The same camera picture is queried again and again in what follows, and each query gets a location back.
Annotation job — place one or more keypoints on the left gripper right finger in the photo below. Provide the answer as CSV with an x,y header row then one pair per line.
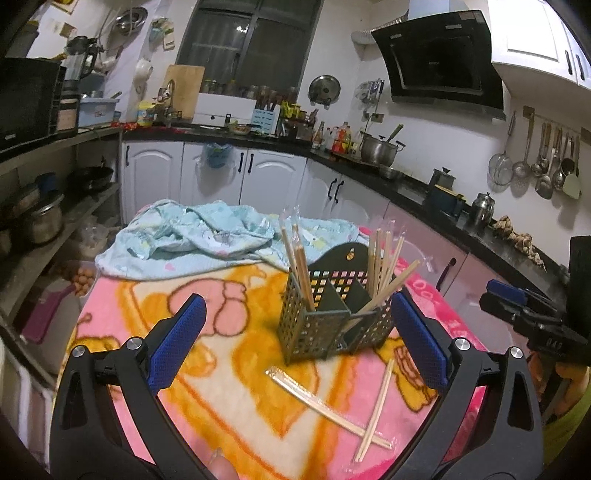
x,y
485,423

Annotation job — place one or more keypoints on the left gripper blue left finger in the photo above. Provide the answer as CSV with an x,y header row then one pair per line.
x,y
87,440

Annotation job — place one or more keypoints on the chopstick pair bottom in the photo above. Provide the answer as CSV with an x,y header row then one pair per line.
x,y
376,414

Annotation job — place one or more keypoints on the chopstick pair crossing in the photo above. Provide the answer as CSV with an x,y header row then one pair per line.
x,y
312,401

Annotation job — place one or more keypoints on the dark green utensil basket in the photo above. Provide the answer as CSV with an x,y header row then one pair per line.
x,y
335,324

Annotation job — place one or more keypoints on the chopstick pair long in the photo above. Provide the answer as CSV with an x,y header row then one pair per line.
x,y
374,264

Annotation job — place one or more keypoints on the white kitchen base cabinets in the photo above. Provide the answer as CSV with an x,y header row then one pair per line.
x,y
459,260

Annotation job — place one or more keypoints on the dark kitchen window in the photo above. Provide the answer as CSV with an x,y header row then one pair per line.
x,y
260,43

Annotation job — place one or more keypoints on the pink cartoon bear blanket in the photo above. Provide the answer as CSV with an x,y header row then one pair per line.
x,y
224,400

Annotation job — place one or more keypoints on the steel kettle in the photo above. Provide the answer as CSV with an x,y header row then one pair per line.
x,y
482,209

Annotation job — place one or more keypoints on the hanging steel ladle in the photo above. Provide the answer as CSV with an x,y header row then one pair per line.
x,y
522,169

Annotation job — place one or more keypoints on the hanging strainer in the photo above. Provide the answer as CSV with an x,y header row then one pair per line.
x,y
500,168

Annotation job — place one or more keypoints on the light blue cloth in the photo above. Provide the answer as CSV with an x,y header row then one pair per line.
x,y
169,240

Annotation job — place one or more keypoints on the steel cooking pot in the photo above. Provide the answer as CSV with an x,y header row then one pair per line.
x,y
379,152

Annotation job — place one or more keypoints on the black range hood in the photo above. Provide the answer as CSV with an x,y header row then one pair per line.
x,y
444,58

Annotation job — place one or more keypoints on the blue plastic storage box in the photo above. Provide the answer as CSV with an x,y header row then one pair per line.
x,y
96,111

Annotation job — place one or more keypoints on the blue knife block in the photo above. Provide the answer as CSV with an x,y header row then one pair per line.
x,y
265,121

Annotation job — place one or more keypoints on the hanging pot lid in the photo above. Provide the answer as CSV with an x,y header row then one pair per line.
x,y
324,90

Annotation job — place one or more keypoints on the black microwave oven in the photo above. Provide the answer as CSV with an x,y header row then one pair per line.
x,y
30,97

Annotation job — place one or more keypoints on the wooden cutting board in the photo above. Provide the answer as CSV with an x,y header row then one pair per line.
x,y
187,84

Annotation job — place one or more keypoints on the blender jug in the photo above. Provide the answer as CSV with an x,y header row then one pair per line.
x,y
81,55

